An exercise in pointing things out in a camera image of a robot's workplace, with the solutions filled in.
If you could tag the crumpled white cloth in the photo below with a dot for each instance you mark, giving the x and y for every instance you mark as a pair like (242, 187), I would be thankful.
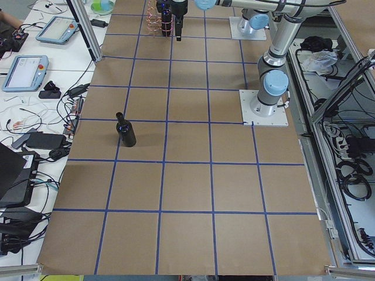
(320, 62)

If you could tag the copper wire wine basket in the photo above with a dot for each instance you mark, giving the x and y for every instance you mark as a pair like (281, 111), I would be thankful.
(153, 17)

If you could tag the green bowl with cup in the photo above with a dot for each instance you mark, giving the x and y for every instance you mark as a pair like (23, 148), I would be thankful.
(102, 7)

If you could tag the black power adapter brick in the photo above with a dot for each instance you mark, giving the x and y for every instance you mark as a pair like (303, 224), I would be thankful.
(39, 140)

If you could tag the blue teach pendant far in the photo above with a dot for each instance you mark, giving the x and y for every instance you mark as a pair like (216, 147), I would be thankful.
(58, 30)

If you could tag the aluminium frame post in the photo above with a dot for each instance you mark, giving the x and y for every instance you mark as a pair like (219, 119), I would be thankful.
(81, 17)

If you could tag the black power strip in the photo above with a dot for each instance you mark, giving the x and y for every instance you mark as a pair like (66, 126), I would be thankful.
(73, 117)

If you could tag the dark glass wine bottle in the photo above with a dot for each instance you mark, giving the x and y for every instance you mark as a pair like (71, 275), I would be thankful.
(125, 130)

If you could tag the black cloth bundle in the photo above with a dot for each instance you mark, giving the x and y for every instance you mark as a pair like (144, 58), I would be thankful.
(317, 44)

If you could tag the black small device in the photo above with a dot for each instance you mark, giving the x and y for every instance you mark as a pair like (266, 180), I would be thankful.
(50, 91)

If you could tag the blue teach pendant near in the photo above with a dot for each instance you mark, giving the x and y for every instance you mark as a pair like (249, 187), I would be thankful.
(26, 73)

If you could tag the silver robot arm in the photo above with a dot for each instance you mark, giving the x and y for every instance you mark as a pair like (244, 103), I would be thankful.
(252, 20)
(274, 82)

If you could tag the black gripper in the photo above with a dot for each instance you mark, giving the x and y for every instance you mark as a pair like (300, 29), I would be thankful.
(179, 7)

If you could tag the black laptop computer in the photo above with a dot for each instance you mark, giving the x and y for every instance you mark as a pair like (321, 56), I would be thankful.
(18, 170)

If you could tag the dark wine bottle in basket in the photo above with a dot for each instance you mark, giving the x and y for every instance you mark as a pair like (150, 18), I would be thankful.
(166, 22)

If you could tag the blue teach pendant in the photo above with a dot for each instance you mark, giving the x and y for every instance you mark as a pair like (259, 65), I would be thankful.
(58, 30)
(26, 73)

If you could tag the aluminium frame rail right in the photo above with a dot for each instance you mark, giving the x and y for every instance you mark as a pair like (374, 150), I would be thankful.
(339, 110)

